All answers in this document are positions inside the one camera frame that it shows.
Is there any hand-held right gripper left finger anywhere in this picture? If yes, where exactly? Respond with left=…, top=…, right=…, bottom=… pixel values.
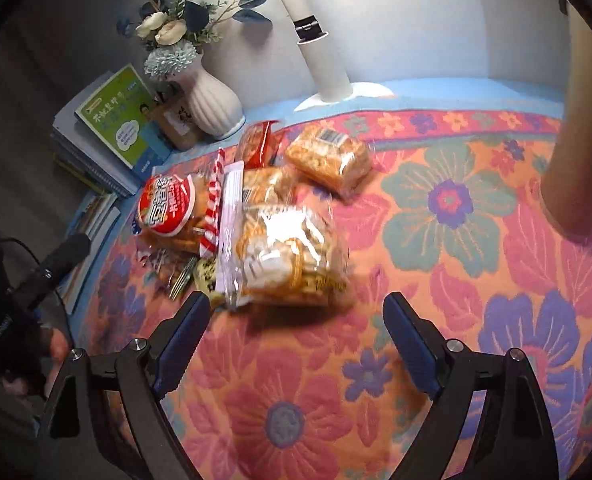
left=36, top=290, right=211, bottom=480

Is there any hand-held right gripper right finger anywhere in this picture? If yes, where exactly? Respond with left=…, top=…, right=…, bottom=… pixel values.
left=382, top=291, right=561, bottom=480

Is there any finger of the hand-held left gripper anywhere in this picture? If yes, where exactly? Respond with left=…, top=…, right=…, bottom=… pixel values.
left=10, top=233, right=92, bottom=312

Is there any clear bag of rice crackers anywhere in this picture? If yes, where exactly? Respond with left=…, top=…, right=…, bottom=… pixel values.
left=215, top=160, right=354, bottom=311

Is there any person's left hand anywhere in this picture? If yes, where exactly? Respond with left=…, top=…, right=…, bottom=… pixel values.
left=2, top=329, right=74, bottom=398

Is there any stack of flat books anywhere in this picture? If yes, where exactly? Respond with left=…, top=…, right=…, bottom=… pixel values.
left=56, top=190, right=122, bottom=311

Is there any small yellow snack packet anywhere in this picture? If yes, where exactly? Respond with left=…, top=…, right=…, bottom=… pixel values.
left=192, top=257, right=227, bottom=308

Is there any small brown striped packet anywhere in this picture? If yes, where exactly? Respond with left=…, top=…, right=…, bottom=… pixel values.
left=141, top=247, right=199, bottom=301

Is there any floral woven cloth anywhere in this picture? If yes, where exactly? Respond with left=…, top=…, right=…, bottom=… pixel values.
left=71, top=110, right=592, bottom=480

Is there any row of upright books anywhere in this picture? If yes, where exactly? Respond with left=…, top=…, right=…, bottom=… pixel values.
left=51, top=72, right=142, bottom=198

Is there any red label snack bag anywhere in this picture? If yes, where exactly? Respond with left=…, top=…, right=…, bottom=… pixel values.
left=135, top=147, right=227, bottom=256

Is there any brown pen holder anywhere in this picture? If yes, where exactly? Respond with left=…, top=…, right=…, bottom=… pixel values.
left=151, top=92, right=207, bottom=151

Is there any orange cracker packet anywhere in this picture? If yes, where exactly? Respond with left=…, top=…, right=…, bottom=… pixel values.
left=283, top=126, right=373, bottom=197

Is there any small red snack packet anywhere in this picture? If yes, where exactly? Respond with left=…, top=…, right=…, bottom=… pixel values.
left=236, top=120, right=283, bottom=168

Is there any white ribbed vase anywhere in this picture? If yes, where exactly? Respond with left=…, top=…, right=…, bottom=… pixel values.
left=176, top=52, right=247, bottom=141

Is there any artificial flower bouquet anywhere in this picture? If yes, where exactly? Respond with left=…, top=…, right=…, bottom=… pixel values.
left=101, top=0, right=273, bottom=81

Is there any tan cylindrical bottle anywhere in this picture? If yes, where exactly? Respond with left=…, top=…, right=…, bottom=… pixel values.
left=540, top=5, right=592, bottom=236

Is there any white desk lamp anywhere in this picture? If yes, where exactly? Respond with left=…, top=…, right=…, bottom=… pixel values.
left=256, top=0, right=397, bottom=113

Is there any black cable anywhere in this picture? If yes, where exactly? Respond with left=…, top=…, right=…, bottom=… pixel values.
left=0, top=237, right=74, bottom=333

